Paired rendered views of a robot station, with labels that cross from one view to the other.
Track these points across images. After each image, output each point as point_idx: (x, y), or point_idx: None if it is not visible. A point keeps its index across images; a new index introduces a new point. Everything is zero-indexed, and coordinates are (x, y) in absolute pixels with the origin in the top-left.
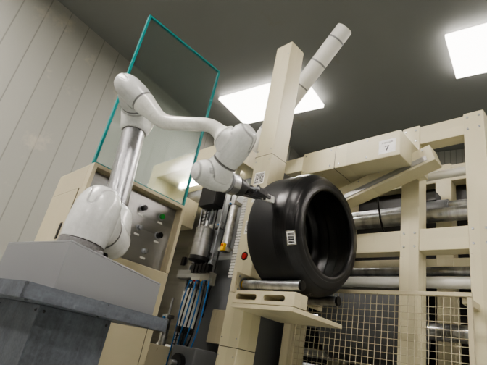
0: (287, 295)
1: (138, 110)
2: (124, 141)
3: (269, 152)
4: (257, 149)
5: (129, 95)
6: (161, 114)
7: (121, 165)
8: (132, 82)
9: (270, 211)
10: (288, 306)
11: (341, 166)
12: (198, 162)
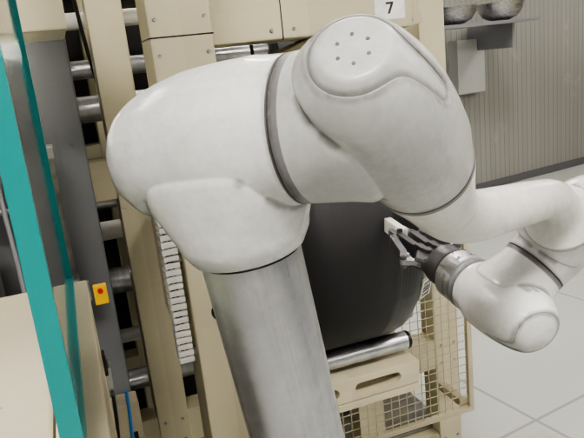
0: (404, 369)
1: (439, 220)
2: (306, 330)
3: (200, 28)
4: (145, 8)
5: (452, 182)
6: (483, 208)
7: (336, 424)
8: (461, 105)
9: (389, 249)
10: (410, 384)
11: (299, 36)
12: (551, 314)
